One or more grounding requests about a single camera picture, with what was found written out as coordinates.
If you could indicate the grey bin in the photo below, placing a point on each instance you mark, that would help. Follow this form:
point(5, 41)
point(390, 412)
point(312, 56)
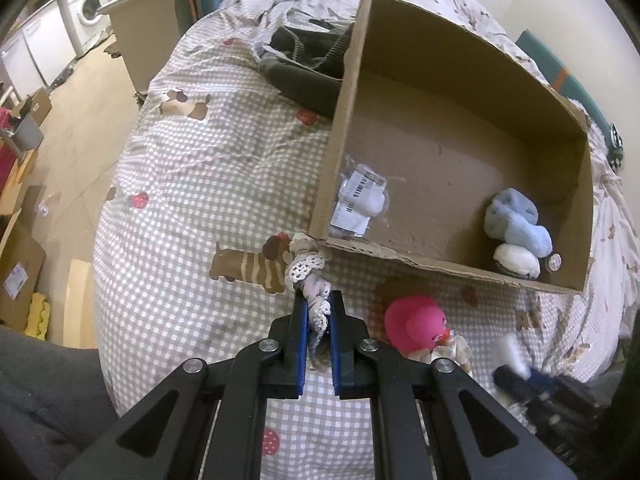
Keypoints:
point(27, 131)

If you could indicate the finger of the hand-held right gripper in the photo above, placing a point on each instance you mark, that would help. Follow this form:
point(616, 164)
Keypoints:
point(510, 381)

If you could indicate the checked dog-print duvet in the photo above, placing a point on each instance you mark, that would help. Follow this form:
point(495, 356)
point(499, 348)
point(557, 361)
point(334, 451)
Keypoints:
point(210, 210)

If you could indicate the yellow foam piece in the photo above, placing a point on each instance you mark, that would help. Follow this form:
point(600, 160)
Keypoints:
point(39, 316)

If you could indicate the white lace scrunchie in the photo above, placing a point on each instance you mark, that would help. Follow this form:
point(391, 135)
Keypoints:
point(306, 267)

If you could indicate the white fluffy sock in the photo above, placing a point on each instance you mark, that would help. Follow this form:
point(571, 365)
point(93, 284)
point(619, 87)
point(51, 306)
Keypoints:
point(517, 260)

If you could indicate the packaged white socks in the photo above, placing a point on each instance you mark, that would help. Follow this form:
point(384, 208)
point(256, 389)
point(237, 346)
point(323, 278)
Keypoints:
point(361, 199)

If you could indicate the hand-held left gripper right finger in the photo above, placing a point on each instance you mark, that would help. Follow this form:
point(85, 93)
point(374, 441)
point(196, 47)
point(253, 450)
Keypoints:
point(337, 350)

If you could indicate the doll with pink hat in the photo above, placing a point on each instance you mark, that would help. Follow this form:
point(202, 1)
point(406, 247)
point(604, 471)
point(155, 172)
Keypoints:
point(417, 322)

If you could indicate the white cabinet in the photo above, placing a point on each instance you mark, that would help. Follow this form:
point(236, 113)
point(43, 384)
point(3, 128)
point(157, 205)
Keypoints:
point(35, 47)

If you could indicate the flat cardboard box with label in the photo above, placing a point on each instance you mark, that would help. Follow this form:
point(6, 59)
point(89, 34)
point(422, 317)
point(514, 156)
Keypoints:
point(19, 272)

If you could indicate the light blue fluffy sock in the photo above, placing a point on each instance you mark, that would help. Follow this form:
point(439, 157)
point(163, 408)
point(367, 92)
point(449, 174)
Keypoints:
point(520, 225)

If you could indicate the white fluffy soft piece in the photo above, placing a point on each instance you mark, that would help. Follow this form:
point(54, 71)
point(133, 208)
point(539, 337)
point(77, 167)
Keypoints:
point(509, 350)

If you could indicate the black-and-white checked cloth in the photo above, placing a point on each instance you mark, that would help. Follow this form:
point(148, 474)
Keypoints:
point(616, 146)

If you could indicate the small clear round object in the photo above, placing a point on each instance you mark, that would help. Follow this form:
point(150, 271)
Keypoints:
point(554, 261)

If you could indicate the person's grey trousers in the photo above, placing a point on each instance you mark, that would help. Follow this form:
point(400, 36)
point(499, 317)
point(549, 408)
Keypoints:
point(45, 405)

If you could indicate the light wooden board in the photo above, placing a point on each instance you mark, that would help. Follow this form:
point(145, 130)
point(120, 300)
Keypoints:
point(81, 302)

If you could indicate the white washing machine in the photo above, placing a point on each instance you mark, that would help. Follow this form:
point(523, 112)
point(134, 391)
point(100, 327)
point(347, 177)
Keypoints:
point(86, 7)

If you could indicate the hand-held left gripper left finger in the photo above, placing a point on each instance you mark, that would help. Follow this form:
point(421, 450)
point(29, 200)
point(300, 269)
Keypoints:
point(300, 345)

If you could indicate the dark green garment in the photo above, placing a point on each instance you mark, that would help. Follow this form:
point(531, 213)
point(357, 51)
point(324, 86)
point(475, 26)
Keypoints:
point(305, 72)

